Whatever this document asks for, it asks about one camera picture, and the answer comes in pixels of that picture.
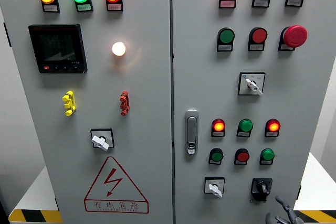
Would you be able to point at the silver door lock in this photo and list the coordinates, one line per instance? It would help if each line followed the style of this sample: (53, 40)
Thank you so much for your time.
(191, 129)

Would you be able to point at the black cabinet hinge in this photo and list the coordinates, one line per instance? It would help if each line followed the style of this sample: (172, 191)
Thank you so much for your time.
(57, 204)
(7, 35)
(299, 192)

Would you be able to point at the grey cabinet door with lock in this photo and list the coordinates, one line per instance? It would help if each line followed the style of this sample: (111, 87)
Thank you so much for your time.
(210, 90)

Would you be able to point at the large red push button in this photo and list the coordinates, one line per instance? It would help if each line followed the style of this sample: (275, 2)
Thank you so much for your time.
(259, 35)

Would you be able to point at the small green indicator lamp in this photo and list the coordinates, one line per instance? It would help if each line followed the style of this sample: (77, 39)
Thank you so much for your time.
(245, 125)
(267, 154)

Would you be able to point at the red warning triangle sign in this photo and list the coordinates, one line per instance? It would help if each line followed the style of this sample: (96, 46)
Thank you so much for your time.
(113, 179)

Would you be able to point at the black yellow striped tape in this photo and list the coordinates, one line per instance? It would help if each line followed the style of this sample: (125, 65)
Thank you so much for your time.
(320, 216)
(34, 217)

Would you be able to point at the small black label plate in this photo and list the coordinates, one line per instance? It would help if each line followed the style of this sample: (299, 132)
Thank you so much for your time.
(243, 134)
(266, 162)
(293, 2)
(227, 4)
(224, 48)
(240, 163)
(217, 134)
(115, 7)
(51, 8)
(84, 7)
(214, 162)
(260, 3)
(284, 47)
(271, 134)
(255, 47)

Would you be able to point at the small red push button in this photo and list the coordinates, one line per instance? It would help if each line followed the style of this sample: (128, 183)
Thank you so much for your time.
(242, 156)

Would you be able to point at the black digital meter display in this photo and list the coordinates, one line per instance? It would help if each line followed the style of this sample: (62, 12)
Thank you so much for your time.
(57, 47)

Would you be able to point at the small red indicator lamp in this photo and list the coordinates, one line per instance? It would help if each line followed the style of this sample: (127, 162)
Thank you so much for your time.
(273, 126)
(218, 126)

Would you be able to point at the round white lamp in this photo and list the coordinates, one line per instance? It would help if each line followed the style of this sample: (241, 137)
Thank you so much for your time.
(119, 48)

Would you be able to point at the large red stop button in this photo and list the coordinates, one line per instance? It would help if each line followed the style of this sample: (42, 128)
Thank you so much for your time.
(295, 36)

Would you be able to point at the black knob turn switch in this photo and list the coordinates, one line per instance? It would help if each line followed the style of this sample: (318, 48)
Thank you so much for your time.
(261, 188)

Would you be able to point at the small green push button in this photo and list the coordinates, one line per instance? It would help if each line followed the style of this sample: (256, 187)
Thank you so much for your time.
(216, 155)

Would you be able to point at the grey cabinet door with display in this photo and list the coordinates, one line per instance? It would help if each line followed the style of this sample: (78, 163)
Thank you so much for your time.
(147, 90)

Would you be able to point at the large green push button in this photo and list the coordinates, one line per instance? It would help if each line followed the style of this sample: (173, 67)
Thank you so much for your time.
(226, 36)

